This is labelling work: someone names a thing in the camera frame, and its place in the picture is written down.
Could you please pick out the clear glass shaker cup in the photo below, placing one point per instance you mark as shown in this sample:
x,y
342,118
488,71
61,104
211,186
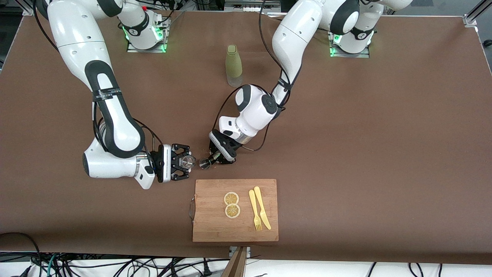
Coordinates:
x,y
188,162

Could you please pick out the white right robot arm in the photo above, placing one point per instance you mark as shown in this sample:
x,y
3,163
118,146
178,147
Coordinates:
x,y
77,38

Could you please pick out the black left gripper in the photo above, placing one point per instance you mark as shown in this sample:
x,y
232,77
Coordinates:
x,y
221,145

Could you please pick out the yellow plastic fork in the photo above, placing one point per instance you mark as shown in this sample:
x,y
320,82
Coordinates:
x,y
253,207

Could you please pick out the grey metal equipment rack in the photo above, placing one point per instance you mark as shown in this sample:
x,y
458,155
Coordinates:
x,y
251,5

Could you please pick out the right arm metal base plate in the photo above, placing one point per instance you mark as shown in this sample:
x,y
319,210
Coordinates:
x,y
153,50

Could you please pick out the small metal bracket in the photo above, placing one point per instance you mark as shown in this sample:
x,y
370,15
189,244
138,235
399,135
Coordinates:
x,y
248,250

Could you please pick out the steel jigger measuring cup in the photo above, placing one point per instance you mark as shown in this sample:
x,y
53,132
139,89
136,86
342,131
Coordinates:
x,y
204,164

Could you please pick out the yellow plastic knife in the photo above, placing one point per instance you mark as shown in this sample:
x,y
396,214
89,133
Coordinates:
x,y
260,202

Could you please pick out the wooden cutting board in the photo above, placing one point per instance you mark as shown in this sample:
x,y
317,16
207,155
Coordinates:
x,y
211,227

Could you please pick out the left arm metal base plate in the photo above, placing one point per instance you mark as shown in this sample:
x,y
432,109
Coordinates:
x,y
363,55

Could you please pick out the aluminium frame profile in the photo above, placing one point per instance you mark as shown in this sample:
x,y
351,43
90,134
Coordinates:
x,y
474,15
27,7

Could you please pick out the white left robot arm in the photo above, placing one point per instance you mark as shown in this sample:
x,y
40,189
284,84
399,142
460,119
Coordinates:
x,y
296,34

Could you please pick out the wooden post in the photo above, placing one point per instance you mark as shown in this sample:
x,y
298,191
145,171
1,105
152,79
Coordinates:
x,y
235,267

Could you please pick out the brown table cloth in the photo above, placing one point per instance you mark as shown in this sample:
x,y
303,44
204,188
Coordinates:
x,y
384,211

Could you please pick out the green sleeved glass bottle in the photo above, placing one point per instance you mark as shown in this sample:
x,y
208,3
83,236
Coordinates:
x,y
233,63

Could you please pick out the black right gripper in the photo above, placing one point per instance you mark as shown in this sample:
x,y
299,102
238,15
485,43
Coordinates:
x,y
175,162

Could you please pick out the lemon slice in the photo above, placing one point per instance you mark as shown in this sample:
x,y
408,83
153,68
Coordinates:
x,y
231,198
232,211

